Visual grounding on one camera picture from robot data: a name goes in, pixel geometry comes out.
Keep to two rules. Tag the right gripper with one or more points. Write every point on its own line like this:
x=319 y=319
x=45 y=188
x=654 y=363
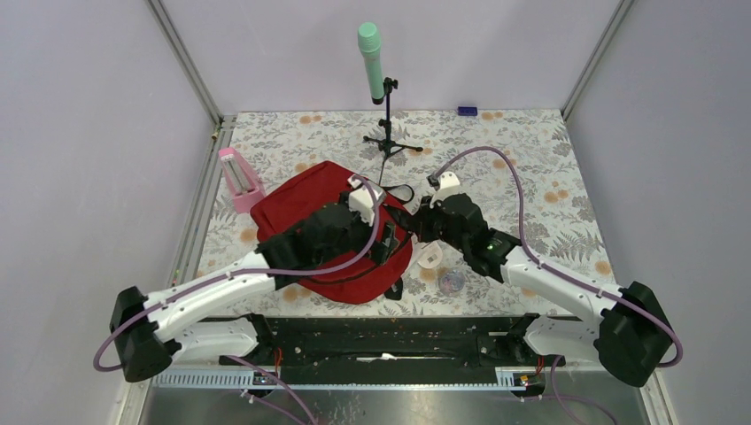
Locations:
x=421 y=220

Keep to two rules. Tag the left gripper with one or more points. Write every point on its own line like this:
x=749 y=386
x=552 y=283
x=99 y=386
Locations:
x=383 y=247

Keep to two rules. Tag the red backpack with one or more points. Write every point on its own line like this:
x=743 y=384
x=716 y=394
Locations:
x=305 y=199

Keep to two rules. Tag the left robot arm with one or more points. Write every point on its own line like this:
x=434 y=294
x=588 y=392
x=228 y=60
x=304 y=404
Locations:
x=149 y=332

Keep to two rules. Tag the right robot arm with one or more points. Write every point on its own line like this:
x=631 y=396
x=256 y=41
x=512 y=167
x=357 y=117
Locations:
x=623 y=328

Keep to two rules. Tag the white oval card package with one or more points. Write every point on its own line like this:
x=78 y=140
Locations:
x=428 y=255

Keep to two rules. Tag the clear round plastic container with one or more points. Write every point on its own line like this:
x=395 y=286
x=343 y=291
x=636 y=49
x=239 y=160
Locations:
x=451 y=283

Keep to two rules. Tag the small blue block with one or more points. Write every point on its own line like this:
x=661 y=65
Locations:
x=467 y=111

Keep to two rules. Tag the black microphone tripod stand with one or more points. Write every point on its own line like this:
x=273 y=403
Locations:
x=387 y=146

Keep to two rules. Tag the pink metronome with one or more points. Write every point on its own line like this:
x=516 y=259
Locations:
x=243 y=182

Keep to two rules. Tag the mint green microphone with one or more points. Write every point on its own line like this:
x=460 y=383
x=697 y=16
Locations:
x=370 y=44

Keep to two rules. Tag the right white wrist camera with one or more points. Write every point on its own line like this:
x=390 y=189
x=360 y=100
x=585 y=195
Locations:
x=448 y=184

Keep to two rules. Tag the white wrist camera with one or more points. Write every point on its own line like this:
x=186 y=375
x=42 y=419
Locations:
x=448 y=184
x=364 y=198

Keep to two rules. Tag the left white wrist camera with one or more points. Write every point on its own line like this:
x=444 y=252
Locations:
x=364 y=198

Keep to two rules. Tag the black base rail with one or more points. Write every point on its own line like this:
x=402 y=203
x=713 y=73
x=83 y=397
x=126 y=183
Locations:
x=372 y=351

